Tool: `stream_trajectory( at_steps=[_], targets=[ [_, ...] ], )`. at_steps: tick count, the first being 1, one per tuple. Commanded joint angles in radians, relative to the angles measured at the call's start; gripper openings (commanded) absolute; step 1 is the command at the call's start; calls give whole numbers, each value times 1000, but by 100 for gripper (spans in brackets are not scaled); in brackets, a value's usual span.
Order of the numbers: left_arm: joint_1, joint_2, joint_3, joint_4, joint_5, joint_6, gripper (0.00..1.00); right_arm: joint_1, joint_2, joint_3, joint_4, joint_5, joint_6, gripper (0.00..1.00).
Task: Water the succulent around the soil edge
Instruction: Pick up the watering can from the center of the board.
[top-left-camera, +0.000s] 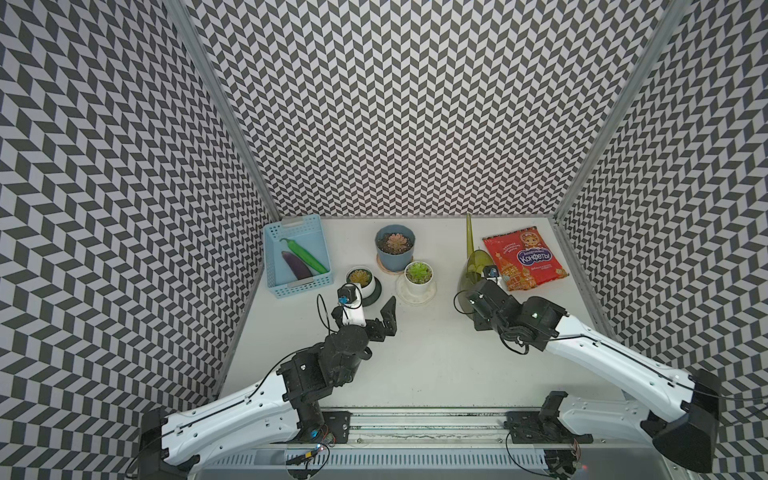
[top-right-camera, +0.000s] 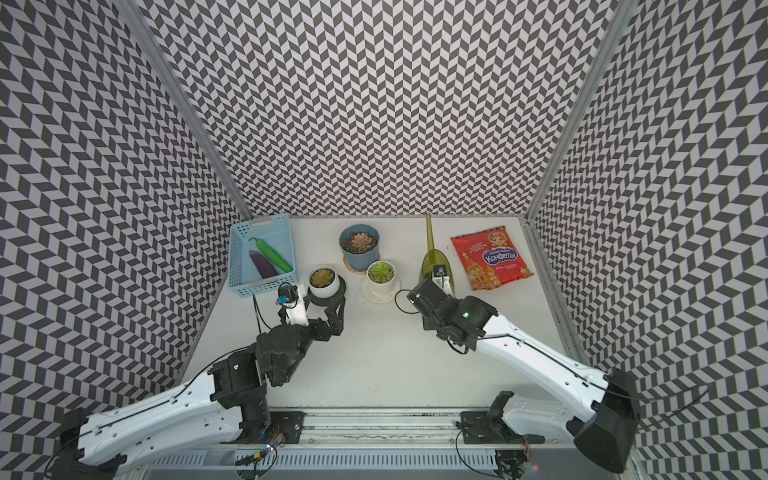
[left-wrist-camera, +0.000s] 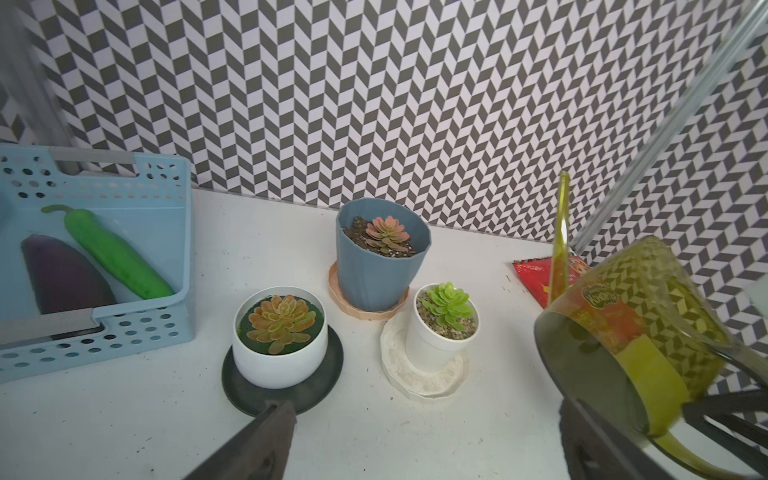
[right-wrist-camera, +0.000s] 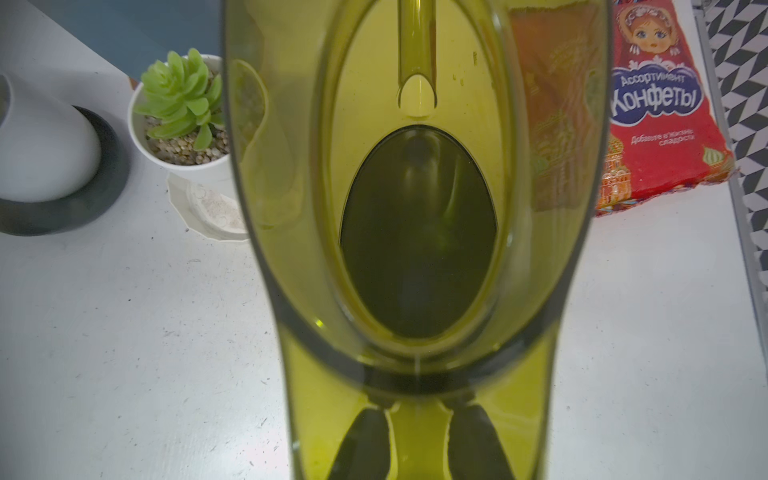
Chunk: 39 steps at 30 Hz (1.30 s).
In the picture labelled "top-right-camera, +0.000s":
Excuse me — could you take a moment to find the red candy bag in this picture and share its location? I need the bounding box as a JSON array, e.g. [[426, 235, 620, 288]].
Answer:
[[451, 226, 534, 291]]

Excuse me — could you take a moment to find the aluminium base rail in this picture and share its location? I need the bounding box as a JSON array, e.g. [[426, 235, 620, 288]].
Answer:
[[130, 409, 610, 479]]

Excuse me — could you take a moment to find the blue-grey plant pot pink succulent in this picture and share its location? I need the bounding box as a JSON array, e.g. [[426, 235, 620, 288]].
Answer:
[[339, 224, 380, 270]]

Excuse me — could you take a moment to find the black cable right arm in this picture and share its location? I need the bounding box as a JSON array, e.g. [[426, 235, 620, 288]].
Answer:
[[392, 287, 421, 316]]

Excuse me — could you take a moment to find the light blue plastic basket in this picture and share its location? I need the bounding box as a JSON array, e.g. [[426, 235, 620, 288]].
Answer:
[[228, 214, 298, 298]]

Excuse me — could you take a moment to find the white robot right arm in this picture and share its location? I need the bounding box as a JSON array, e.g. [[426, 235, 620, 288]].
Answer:
[[407, 280, 640, 474]]

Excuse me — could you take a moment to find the cork coaster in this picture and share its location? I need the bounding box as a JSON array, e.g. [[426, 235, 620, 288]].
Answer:
[[343, 256, 366, 275]]

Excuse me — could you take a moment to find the green toy cucumber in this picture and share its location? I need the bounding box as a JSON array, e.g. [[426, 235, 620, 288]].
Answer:
[[250, 237, 293, 273]]

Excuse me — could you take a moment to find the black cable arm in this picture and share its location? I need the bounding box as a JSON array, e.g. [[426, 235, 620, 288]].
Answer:
[[250, 292, 271, 337], [392, 287, 421, 316]]

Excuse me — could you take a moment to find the dark round saucer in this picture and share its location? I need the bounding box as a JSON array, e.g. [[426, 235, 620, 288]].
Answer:
[[304, 277, 347, 307]]

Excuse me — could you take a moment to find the purple toy eggplant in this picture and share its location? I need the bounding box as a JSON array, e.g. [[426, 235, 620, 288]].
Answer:
[[249, 250, 278, 279]]

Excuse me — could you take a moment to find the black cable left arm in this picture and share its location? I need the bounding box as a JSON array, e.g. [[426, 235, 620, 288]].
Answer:
[[250, 292, 271, 337]]

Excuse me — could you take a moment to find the green transparent watering can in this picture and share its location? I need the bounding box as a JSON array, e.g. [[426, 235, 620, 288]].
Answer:
[[420, 214, 454, 290]]

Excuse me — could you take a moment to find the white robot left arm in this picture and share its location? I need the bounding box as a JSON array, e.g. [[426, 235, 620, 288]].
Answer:
[[44, 296, 346, 479]]

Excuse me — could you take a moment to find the white pot green succulent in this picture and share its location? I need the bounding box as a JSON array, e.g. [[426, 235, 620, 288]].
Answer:
[[367, 260, 397, 284]]

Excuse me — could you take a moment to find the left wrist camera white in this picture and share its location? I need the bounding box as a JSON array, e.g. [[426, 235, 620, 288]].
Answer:
[[277, 282, 309, 327]]

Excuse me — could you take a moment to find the white pot yellow-green succulent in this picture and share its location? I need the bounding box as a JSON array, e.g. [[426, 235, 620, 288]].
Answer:
[[309, 266, 339, 297]]

